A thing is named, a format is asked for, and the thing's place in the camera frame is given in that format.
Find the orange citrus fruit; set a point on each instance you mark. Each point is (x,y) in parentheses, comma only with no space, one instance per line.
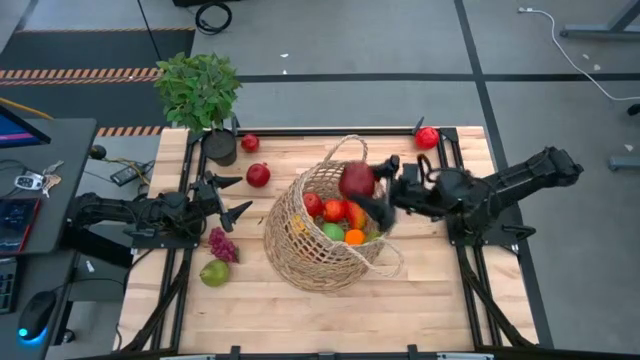
(354,237)

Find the tablet in red case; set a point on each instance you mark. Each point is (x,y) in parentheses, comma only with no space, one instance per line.
(17,220)

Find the black power adapter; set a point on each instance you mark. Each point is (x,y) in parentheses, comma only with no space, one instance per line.
(126,174)

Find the red orange mango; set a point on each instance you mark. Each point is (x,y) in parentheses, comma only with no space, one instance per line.
(356,217)

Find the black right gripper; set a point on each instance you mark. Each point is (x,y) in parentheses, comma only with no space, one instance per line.
(415,192)

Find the black caster wheel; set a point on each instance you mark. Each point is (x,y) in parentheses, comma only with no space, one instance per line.
(635,109)

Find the red pomegranate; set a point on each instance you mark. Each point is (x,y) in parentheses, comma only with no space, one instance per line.
(258,175)

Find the purple grape bunch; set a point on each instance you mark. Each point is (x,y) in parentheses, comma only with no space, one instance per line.
(222,245)

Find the dark red pear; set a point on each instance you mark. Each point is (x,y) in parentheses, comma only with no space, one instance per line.
(356,179)

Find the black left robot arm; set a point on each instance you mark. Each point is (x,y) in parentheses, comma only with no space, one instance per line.
(125,210)

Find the grey metal stand foot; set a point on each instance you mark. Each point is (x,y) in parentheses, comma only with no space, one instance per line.
(625,163)
(600,31)

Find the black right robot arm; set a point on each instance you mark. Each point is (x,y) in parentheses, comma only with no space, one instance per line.
(525,175)

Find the green potted plant black pot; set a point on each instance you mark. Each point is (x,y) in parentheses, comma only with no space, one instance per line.
(197,90)

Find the round bright red fruit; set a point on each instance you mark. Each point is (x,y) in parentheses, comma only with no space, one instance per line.
(427,138)

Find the black keyboard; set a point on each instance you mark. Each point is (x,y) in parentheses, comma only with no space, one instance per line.
(6,290)

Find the green apple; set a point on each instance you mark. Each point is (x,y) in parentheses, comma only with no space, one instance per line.
(333,232)

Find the black aluminium rig frame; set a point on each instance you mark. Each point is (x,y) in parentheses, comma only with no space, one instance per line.
(300,133)

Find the bunch of keys with fob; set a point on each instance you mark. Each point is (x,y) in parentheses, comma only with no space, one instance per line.
(30,181)

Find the small red apple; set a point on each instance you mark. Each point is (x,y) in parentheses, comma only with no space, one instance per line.
(250,143)

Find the black hazard-striped floor mat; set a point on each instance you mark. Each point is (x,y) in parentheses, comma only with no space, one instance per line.
(75,50)

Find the red streaked apple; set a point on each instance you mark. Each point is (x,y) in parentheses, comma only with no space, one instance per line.
(333,210)

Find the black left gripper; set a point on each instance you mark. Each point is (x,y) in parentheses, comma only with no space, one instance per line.
(205,200)

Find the plain red apple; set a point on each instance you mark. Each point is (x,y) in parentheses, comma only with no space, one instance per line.
(313,204)

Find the black office desk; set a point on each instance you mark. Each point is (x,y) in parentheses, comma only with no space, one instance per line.
(65,165)

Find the black computer mouse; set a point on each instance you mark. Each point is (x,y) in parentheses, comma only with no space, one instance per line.
(36,315)

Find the small black round object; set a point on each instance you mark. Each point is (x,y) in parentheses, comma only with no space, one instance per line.
(97,152)

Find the green pear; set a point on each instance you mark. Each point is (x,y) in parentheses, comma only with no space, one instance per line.
(215,273)

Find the dark computer monitor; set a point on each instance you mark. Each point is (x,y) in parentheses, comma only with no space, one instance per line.
(15,132)

